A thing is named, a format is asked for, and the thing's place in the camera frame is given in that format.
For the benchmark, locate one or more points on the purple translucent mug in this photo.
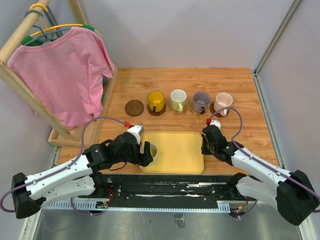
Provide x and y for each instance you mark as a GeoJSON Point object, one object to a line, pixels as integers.
{"type": "Point", "coordinates": [201, 98]}

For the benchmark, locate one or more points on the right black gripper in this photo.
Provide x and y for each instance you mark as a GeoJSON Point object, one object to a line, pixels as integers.
{"type": "Point", "coordinates": [204, 150]}

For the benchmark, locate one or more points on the aluminium frame rail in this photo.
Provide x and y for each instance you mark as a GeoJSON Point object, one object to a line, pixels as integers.
{"type": "Point", "coordinates": [277, 36]}

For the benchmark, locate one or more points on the white slotted cable duct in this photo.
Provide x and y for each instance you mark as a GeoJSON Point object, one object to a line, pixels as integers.
{"type": "Point", "coordinates": [96, 205]}

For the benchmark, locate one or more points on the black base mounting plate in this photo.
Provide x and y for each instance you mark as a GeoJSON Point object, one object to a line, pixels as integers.
{"type": "Point", "coordinates": [165, 190]}

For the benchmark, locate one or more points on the yellow transparent cup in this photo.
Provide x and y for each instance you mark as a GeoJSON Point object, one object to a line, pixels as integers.
{"type": "Point", "coordinates": [156, 101]}

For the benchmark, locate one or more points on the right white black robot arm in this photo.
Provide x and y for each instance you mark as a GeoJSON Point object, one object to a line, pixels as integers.
{"type": "Point", "coordinates": [291, 193]}

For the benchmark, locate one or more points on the grey teal hanger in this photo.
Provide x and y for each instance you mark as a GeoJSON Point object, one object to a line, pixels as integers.
{"type": "Point", "coordinates": [44, 37]}

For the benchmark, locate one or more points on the large woven rattan coaster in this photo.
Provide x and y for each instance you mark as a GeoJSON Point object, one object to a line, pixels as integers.
{"type": "Point", "coordinates": [175, 111]}

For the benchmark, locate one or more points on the cream mug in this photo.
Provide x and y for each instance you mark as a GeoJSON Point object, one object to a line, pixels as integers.
{"type": "Point", "coordinates": [153, 151]}

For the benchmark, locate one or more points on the yellow green hanger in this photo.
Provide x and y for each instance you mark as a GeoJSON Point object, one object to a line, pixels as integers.
{"type": "Point", "coordinates": [79, 16]}

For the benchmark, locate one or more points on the white mug green handle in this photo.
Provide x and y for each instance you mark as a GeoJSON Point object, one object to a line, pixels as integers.
{"type": "Point", "coordinates": [178, 100]}

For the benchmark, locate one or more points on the small woven rattan coaster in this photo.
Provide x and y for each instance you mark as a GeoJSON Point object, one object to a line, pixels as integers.
{"type": "Point", "coordinates": [198, 109]}

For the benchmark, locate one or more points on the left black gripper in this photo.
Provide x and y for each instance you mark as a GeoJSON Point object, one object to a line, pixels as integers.
{"type": "Point", "coordinates": [143, 159]}

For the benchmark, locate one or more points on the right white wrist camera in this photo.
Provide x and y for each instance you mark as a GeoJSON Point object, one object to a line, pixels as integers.
{"type": "Point", "coordinates": [212, 122]}

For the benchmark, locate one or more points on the wooden clothes rack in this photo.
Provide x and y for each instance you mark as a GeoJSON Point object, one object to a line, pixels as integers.
{"type": "Point", "coordinates": [66, 137]}

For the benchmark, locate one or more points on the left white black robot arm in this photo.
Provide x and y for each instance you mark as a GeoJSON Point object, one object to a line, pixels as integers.
{"type": "Point", "coordinates": [79, 177]}

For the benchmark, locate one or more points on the pink t-shirt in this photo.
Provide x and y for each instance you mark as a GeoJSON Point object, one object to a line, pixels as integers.
{"type": "Point", "coordinates": [66, 75]}

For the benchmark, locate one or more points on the pink translucent cup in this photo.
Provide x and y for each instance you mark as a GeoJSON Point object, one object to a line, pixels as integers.
{"type": "Point", "coordinates": [222, 100]}

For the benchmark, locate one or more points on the yellow plastic tray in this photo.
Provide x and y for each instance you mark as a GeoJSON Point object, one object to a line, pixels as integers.
{"type": "Point", "coordinates": [179, 152]}

